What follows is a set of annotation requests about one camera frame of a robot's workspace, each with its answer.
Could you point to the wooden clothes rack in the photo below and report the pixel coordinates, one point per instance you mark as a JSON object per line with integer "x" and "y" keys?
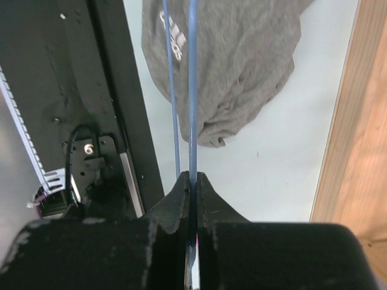
{"x": 351, "y": 189}

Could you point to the light blue wire hanger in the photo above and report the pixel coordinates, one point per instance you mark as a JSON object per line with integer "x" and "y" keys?
{"x": 193, "y": 115}

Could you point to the grey t shirt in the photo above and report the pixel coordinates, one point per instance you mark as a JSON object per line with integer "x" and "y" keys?
{"x": 244, "y": 58}

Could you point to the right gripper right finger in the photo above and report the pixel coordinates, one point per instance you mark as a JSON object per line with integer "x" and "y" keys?
{"x": 235, "y": 253}

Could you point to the light blue slotted cable duct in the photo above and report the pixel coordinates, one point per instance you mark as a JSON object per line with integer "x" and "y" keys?
{"x": 52, "y": 181}

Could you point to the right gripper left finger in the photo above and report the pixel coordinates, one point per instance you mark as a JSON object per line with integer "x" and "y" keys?
{"x": 102, "y": 252}

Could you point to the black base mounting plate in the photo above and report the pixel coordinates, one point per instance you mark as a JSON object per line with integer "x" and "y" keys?
{"x": 71, "y": 68}

